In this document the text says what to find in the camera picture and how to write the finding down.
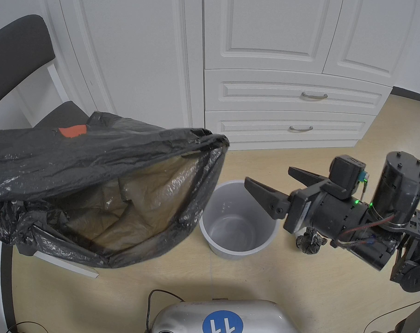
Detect crumpled black plastic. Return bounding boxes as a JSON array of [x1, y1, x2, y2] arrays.
[[296, 227, 328, 255]]

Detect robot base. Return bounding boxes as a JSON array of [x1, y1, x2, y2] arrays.
[[154, 300, 301, 333]]

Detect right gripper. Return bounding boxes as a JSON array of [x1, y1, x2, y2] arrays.
[[244, 167, 370, 241]]

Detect grey padded white chair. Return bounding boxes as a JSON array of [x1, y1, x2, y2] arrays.
[[0, 14, 99, 278]]

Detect white wardrobe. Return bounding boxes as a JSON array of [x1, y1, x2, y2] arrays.
[[38, 0, 420, 153]]

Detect white trash bin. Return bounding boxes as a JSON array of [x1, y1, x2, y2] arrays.
[[199, 180, 279, 260]]

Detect black plastic bag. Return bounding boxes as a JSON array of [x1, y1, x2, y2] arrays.
[[0, 111, 230, 269]]

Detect black cable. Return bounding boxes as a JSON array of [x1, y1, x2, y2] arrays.
[[366, 299, 420, 333], [146, 289, 186, 333]]

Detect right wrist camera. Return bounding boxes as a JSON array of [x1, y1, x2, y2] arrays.
[[329, 155, 367, 200]]

